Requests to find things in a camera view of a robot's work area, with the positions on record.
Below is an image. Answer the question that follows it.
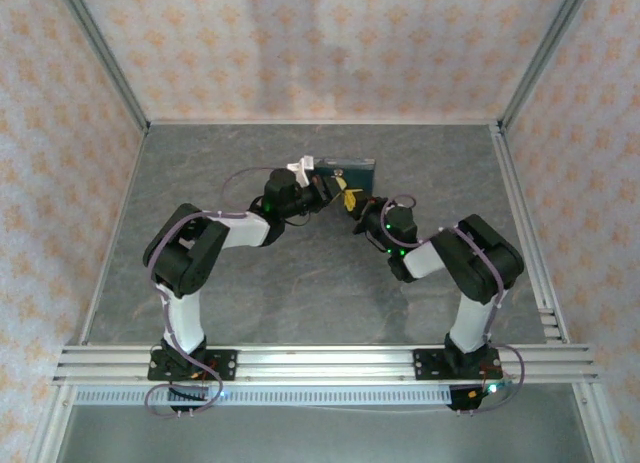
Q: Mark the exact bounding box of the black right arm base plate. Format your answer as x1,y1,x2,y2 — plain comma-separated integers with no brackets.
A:
413,347,504,383

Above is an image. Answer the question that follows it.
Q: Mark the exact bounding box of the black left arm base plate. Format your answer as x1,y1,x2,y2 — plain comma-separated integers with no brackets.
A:
146,349,238,383

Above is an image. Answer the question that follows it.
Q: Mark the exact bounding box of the grey slotted cable duct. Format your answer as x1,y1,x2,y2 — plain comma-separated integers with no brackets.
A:
73,385,454,407

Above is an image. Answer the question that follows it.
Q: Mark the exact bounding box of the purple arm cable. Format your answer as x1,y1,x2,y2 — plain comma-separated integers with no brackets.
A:
144,165,275,420
380,194,526,415

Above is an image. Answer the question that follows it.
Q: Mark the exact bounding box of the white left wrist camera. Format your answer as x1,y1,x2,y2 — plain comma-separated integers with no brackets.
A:
285,154,316,187

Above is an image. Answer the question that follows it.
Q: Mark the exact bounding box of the wide aluminium mounting rail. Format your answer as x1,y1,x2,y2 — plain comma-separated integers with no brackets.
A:
51,343,600,385

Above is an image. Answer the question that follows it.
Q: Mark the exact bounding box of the aluminium frame post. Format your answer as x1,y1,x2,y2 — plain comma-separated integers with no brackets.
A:
53,0,151,135
498,0,595,132

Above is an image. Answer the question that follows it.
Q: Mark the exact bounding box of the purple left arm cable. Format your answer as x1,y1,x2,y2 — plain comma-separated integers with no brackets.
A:
144,165,275,420

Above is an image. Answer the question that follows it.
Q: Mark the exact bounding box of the starry night print box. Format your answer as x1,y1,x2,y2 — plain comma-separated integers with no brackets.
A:
312,155,377,196

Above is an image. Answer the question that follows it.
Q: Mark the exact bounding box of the aluminium side table rail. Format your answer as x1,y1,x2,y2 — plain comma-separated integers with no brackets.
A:
490,124,571,345

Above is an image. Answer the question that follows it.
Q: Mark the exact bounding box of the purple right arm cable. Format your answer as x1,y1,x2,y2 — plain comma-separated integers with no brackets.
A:
380,194,526,415

